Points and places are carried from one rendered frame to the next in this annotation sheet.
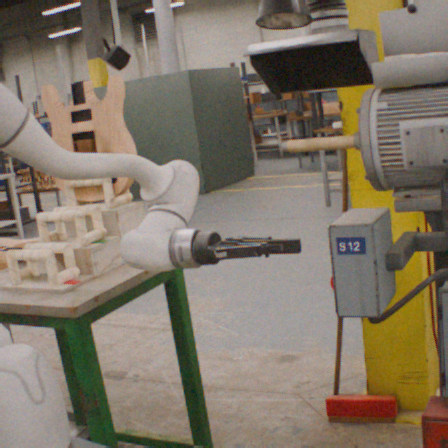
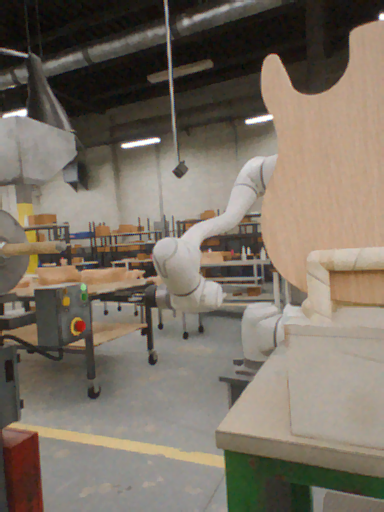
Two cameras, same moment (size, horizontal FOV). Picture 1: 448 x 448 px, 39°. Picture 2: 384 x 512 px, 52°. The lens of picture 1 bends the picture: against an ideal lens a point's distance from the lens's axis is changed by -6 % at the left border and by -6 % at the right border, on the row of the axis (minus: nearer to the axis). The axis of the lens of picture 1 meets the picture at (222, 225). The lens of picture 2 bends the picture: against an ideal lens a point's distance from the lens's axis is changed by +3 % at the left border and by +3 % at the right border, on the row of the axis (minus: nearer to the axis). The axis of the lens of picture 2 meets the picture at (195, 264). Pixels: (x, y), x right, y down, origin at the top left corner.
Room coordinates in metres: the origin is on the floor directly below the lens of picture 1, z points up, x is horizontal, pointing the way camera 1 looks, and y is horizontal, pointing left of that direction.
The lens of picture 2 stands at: (2.73, 0.06, 1.23)
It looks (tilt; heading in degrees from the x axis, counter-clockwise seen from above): 3 degrees down; 175
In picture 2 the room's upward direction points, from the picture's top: 4 degrees counter-clockwise
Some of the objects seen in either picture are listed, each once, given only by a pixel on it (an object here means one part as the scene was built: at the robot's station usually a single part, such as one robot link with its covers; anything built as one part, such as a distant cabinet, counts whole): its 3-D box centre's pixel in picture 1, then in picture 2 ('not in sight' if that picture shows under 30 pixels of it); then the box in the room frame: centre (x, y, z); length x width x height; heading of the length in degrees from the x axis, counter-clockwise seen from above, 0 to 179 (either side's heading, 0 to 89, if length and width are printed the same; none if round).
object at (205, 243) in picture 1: (219, 247); (148, 296); (1.45, 0.01, 1.07); 0.09 x 0.08 x 0.07; 61
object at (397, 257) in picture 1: (403, 249); (29, 318); (1.38, -0.39, 1.02); 0.19 x 0.04 x 0.04; 151
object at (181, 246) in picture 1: (190, 248); (167, 296); (1.49, 0.08, 1.07); 0.09 x 0.06 x 0.09; 151
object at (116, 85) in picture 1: (112, 89); (285, 84); (2.10, 0.28, 1.48); 0.07 x 0.04 x 0.09; 60
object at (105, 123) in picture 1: (88, 140); (378, 168); (2.17, 0.40, 1.33); 0.35 x 0.04 x 0.40; 60
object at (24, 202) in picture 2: not in sight; (23, 188); (-8.05, -3.40, 2.99); 0.41 x 0.41 x 5.98; 61
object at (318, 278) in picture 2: not in sight; (318, 291); (2.16, 0.30, 1.15); 0.03 x 0.03 x 0.09
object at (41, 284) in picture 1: (46, 282); not in sight; (1.90, 0.55, 0.94); 0.27 x 0.15 x 0.01; 61
